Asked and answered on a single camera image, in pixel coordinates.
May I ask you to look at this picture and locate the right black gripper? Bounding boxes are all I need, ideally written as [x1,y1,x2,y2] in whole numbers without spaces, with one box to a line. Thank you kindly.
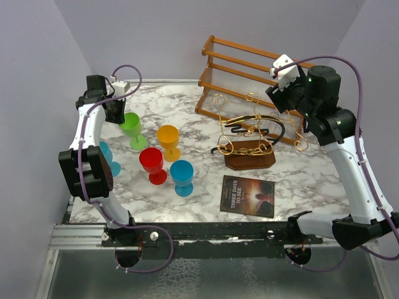
[266,69,315,120]

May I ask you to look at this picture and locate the green plastic wine glass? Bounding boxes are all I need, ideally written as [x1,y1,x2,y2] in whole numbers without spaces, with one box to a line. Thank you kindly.
[119,112,147,151]

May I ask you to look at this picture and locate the gold wire wine glass rack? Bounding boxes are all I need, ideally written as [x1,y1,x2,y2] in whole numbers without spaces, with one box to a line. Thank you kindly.
[210,92,310,171]

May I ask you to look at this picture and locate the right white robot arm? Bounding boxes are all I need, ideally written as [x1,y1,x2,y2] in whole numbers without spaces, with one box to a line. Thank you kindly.
[266,63,398,250]

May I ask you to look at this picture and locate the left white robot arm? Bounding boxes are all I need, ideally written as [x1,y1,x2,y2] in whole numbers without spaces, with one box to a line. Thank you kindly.
[58,75,138,246]

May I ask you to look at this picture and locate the light blue plastic wine glass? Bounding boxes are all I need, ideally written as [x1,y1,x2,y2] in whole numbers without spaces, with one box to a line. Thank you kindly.
[99,141,121,177]

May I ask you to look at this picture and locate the wooden two-tier shelf rack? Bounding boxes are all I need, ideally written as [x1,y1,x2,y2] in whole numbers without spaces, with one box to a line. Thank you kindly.
[195,35,305,148]

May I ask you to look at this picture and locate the yellow plastic wine glass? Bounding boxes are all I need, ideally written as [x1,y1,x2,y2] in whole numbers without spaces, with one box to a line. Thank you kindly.
[156,125,181,162]

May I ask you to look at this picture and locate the red plastic wine glass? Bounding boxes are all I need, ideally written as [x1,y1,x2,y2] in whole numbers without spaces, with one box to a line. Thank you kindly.
[139,147,167,185]

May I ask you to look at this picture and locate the dark book three days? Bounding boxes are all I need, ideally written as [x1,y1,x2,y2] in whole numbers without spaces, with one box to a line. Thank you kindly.
[219,175,275,219]

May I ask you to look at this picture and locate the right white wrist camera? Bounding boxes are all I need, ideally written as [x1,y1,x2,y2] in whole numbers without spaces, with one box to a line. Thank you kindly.
[269,54,300,91]

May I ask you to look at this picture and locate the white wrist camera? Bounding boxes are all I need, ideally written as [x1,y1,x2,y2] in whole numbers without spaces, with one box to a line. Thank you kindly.
[269,54,300,91]
[112,80,130,97]

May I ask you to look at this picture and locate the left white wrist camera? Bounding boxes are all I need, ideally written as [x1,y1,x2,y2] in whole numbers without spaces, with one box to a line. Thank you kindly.
[112,80,130,97]

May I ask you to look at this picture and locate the black metal base rail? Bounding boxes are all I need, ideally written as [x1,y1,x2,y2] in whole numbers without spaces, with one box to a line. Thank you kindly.
[102,221,322,260]

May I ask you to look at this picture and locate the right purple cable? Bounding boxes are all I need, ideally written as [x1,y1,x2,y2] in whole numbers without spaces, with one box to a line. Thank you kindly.
[272,55,399,273]

